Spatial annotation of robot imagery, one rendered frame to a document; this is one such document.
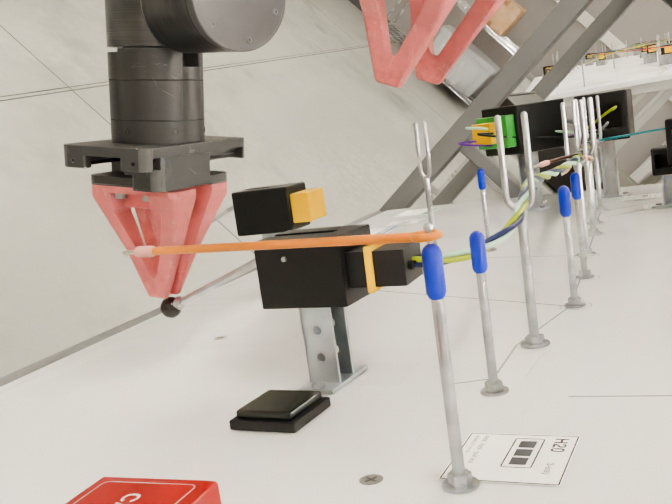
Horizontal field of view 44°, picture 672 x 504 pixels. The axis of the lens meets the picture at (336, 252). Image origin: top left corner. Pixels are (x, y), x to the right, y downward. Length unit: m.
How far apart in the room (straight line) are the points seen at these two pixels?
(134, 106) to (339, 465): 0.25
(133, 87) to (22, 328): 1.60
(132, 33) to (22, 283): 1.72
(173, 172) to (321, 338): 0.13
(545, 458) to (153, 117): 0.29
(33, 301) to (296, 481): 1.82
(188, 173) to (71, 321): 1.69
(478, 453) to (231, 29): 0.24
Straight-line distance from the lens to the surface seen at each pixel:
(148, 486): 0.31
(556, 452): 0.38
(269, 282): 0.48
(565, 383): 0.46
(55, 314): 2.17
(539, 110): 1.15
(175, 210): 0.51
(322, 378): 0.50
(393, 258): 0.45
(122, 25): 0.52
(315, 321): 0.49
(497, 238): 0.47
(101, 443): 0.48
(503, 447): 0.38
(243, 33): 0.45
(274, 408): 0.44
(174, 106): 0.51
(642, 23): 7.93
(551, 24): 1.39
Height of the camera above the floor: 1.31
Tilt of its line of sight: 23 degrees down
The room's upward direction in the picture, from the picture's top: 41 degrees clockwise
